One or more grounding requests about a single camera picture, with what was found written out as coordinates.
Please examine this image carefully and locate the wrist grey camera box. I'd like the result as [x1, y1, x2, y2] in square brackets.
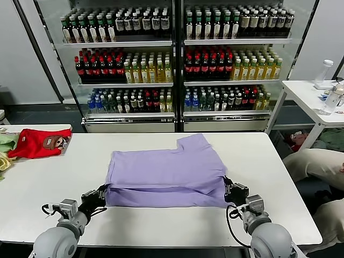
[246, 195, 266, 216]
[59, 198, 79, 216]

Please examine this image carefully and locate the right wrist grey camera box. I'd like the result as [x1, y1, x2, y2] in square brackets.
[246, 195, 266, 216]

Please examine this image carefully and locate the left camera plug cable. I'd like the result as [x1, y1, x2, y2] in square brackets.
[41, 203, 61, 216]

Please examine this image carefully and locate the clear bottle white cap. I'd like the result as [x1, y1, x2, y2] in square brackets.
[314, 59, 334, 84]

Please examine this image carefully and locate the light green garment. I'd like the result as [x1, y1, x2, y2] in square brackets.
[0, 132, 20, 153]

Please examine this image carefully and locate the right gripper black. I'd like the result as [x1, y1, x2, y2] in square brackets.
[223, 176, 249, 205]

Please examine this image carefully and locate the black framed glass door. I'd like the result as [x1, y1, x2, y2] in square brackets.
[286, 0, 322, 81]
[15, 0, 88, 133]

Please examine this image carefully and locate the small white box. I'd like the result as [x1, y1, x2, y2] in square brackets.
[313, 80, 334, 90]

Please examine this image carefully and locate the white side table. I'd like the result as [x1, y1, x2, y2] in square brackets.
[264, 80, 344, 149]

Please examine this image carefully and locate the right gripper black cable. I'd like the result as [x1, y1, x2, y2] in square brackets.
[225, 204, 252, 247]

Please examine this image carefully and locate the red bear print garment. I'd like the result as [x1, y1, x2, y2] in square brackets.
[7, 128, 73, 159]

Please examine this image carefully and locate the glass display drinks cooler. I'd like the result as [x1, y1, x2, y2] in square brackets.
[68, 0, 180, 133]
[179, 0, 294, 132]

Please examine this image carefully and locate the person in beige trousers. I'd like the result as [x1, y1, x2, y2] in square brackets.
[282, 148, 344, 253]

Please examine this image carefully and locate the clear bottle strap lid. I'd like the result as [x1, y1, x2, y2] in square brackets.
[319, 82, 344, 116]

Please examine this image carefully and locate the dark green clothing pile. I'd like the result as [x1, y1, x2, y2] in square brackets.
[310, 128, 344, 152]

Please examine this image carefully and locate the left wrist grey camera box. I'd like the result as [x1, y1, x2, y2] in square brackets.
[59, 198, 79, 216]

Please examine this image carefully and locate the dark bottle beige label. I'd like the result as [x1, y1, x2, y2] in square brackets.
[240, 10, 250, 38]
[249, 10, 259, 38]

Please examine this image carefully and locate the dark tea bottle green cap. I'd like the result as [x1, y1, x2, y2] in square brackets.
[194, 11, 204, 40]
[87, 13, 99, 44]
[69, 15, 81, 44]
[203, 11, 213, 40]
[212, 11, 222, 40]
[222, 11, 232, 40]
[96, 13, 108, 43]
[231, 11, 240, 39]
[185, 11, 195, 40]
[60, 16, 72, 44]
[105, 12, 117, 43]
[77, 15, 90, 44]

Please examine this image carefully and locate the white cooler shelf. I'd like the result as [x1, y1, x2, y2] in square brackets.
[184, 79, 282, 87]
[183, 110, 271, 117]
[77, 82, 174, 88]
[63, 40, 173, 49]
[184, 38, 293, 46]
[85, 112, 175, 119]

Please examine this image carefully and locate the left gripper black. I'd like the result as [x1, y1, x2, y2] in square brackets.
[80, 184, 108, 214]

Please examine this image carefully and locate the red clothing pile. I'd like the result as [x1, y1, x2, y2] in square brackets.
[285, 130, 310, 152]

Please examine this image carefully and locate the light purple printed t-shirt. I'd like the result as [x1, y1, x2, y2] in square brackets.
[104, 133, 229, 209]

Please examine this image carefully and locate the dark bottle blue-white label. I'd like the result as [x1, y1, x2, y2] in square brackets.
[285, 10, 294, 37]
[133, 11, 142, 41]
[161, 10, 170, 41]
[268, 10, 278, 38]
[124, 11, 133, 41]
[259, 10, 269, 38]
[114, 12, 124, 41]
[277, 10, 286, 37]
[151, 10, 161, 41]
[142, 10, 152, 41]

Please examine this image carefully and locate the pale yellow garment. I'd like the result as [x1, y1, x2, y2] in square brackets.
[0, 152, 17, 173]

